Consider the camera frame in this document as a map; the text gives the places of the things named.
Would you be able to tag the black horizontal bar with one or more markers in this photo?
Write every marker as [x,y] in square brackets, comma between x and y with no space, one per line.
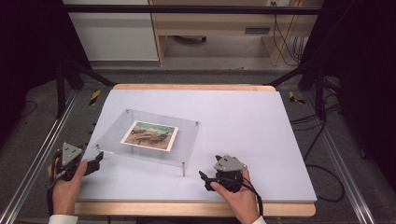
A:
[186,9]

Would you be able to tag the right yellow clamp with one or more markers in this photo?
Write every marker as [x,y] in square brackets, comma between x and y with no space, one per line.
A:
[294,98]

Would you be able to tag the aluminium floor rail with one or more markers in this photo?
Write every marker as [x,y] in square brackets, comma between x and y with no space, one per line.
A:
[37,155]
[342,165]

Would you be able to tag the light wooden desk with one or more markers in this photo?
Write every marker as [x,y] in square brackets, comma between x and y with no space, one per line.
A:
[214,21]

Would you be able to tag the black curtain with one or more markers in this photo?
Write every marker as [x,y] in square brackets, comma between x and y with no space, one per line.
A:
[361,77]
[28,46]

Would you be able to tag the white cabinet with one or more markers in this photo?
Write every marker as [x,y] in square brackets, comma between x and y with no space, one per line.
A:
[115,34]

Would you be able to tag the left yellow clamp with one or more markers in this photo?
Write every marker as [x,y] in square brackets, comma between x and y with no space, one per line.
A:
[95,97]

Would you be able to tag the person's right hand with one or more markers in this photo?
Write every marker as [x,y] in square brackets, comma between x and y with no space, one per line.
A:
[241,200]

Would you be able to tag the clear acrylic picture frame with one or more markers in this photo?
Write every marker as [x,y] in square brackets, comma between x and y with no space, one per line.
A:
[174,146]

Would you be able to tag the grey desk label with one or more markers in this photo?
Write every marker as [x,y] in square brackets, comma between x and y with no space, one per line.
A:
[257,30]

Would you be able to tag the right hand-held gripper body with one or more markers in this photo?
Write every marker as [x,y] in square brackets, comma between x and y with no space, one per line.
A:
[229,169]

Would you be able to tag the boat painting print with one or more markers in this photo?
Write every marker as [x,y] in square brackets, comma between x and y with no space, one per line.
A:
[150,135]

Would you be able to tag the white board mat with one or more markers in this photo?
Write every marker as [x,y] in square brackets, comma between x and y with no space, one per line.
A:
[243,137]

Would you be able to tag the black metal stand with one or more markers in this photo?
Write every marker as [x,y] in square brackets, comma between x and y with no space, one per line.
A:
[320,93]
[60,90]

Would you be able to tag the person's left hand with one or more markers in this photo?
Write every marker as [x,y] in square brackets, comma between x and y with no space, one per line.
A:
[66,194]

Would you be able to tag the yellow clamp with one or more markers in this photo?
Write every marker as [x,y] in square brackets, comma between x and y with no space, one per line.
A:
[95,97]
[294,98]

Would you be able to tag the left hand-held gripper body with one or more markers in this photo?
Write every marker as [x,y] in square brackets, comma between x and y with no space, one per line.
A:
[71,154]

